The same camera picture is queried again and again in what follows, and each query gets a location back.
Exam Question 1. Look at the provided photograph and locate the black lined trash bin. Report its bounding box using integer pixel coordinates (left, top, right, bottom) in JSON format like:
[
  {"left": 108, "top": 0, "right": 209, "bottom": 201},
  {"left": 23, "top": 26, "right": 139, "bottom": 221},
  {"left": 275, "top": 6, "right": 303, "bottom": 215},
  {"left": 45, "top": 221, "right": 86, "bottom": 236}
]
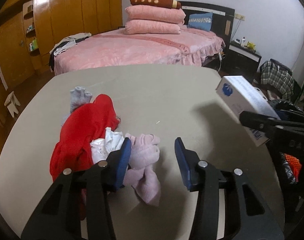
[{"left": 267, "top": 99, "right": 304, "bottom": 235}]

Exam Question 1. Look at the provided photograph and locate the pink sock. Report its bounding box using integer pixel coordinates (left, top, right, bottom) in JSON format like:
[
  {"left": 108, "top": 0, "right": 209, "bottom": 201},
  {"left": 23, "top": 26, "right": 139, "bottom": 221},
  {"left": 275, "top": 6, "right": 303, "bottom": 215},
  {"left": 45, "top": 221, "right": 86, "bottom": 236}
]
[{"left": 123, "top": 133, "right": 161, "bottom": 206}]

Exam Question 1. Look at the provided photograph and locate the lower pink pillow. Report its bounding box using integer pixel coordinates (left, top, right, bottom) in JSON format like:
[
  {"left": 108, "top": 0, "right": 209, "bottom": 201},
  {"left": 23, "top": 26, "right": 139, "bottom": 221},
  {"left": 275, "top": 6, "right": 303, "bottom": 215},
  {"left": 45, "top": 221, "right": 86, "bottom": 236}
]
[{"left": 124, "top": 20, "right": 181, "bottom": 35}]

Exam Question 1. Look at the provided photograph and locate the clothes pile on bed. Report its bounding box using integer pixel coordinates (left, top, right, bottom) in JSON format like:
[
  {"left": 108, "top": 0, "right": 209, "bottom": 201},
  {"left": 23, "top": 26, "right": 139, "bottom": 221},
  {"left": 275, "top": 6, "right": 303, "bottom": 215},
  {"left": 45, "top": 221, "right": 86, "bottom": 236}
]
[{"left": 49, "top": 33, "right": 92, "bottom": 72}]

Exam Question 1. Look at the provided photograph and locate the grey sock pair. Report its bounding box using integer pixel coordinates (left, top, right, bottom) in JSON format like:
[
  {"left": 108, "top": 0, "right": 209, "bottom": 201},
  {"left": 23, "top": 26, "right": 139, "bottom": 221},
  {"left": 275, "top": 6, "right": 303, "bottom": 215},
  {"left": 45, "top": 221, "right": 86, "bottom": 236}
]
[{"left": 61, "top": 86, "right": 93, "bottom": 125}]

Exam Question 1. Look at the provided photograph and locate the upper pink pillow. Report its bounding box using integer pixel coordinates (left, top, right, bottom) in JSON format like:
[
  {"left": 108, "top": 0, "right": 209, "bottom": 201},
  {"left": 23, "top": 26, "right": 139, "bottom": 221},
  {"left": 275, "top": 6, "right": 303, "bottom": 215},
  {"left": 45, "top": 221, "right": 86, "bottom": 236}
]
[{"left": 125, "top": 5, "right": 186, "bottom": 24}]

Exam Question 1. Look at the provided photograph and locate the wooden wardrobe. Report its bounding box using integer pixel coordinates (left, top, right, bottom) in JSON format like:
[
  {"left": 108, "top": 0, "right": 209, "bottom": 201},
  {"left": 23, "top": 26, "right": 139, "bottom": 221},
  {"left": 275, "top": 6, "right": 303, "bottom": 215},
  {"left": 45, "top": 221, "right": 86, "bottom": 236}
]
[{"left": 0, "top": 0, "right": 122, "bottom": 89}]

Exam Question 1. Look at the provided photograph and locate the small white wooden stool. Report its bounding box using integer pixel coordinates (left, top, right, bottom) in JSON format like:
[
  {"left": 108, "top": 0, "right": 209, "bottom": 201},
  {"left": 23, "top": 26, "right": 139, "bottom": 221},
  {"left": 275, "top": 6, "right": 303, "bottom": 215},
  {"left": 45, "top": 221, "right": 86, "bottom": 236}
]
[{"left": 4, "top": 91, "right": 21, "bottom": 118}]

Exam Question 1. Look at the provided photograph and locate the white cloth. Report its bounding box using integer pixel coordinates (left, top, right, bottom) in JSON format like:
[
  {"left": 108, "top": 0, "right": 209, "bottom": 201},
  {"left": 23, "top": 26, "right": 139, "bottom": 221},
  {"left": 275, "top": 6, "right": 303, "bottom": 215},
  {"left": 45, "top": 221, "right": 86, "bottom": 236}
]
[{"left": 90, "top": 127, "right": 124, "bottom": 164}]

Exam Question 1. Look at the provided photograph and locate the yellow plush toy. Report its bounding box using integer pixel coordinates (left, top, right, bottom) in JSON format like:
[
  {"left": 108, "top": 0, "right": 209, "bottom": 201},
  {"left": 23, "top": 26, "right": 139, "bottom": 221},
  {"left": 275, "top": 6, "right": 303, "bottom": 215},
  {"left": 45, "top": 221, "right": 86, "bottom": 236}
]
[{"left": 246, "top": 42, "right": 256, "bottom": 51}]

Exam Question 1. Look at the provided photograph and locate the orange foam mesh sheet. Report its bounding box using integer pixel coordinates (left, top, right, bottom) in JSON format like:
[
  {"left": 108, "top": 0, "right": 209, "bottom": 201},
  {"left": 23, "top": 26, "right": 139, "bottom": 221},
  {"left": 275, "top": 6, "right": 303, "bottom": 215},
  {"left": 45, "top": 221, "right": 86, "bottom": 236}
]
[{"left": 285, "top": 154, "right": 302, "bottom": 182}]

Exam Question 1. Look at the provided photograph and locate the white blue cardboard box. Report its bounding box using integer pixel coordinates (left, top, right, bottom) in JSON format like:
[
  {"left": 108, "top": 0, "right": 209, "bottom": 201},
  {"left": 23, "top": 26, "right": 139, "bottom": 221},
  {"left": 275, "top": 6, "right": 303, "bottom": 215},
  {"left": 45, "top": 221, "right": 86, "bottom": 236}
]
[{"left": 215, "top": 75, "right": 282, "bottom": 148}]

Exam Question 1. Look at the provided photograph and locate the brown dotted bolster pillow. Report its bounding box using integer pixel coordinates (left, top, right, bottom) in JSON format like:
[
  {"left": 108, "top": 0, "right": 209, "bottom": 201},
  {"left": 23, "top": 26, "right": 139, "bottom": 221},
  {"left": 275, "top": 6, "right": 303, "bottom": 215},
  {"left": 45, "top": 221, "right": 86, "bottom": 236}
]
[{"left": 130, "top": 0, "right": 181, "bottom": 9}]

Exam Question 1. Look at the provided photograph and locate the pink pillow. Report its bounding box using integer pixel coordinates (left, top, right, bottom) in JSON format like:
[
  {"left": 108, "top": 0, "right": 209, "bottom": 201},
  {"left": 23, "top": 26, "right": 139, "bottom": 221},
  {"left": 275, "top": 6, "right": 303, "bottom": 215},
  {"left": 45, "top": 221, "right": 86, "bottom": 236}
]
[
  {"left": 125, "top": 5, "right": 186, "bottom": 24},
  {"left": 124, "top": 20, "right": 181, "bottom": 35}
]

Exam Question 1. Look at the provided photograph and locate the blue cushion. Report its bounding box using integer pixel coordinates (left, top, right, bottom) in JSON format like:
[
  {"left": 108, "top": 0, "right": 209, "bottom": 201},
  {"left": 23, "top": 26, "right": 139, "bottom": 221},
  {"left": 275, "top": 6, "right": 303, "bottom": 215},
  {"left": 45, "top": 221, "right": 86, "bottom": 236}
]
[{"left": 187, "top": 12, "right": 213, "bottom": 31}]

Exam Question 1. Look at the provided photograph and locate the red knit garment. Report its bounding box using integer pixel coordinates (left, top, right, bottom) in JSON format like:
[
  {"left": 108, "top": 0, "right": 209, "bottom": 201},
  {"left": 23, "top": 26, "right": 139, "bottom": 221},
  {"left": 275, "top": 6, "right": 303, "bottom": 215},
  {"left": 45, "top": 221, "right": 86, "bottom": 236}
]
[{"left": 49, "top": 94, "right": 120, "bottom": 180}]

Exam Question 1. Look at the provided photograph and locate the black bed headboard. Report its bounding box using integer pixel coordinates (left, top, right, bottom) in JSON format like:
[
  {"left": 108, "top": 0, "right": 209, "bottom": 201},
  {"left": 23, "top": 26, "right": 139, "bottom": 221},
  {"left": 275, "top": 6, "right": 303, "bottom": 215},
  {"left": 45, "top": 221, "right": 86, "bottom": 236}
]
[{"left": 180, "top": 1, "right": 235, "bottom": 53}]

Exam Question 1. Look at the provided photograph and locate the wall power socket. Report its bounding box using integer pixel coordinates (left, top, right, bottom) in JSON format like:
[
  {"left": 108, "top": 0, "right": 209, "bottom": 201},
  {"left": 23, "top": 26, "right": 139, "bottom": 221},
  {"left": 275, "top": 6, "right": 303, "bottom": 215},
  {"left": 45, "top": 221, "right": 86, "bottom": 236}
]
[{"left": 235, "top": 14, "right": 245, "bottom": 21}]

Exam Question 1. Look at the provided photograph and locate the pink covered bed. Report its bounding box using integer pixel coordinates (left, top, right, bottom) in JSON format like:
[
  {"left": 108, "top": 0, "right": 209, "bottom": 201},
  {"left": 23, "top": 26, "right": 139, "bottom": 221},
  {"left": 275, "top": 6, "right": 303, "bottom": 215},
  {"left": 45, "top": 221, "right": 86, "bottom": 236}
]
[{"left": 51, "top": 26, "right": 225, "bottom": 75}]

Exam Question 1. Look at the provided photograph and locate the plaid cloth covered chair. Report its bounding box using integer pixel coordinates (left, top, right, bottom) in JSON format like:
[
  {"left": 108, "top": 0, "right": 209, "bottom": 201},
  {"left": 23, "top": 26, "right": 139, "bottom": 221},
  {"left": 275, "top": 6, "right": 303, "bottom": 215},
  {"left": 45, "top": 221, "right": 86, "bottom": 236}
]
[{"left": 260, "top": 59, "right": 301, "bottom": 102}]

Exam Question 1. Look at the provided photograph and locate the black white nightstand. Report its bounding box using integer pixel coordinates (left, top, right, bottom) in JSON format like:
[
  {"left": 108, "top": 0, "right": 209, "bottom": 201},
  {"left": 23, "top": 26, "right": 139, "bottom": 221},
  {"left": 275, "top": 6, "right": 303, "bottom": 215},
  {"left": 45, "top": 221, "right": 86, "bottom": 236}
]
[{"left": 221, "top": 41, "right": 262, "bottom": 83}]

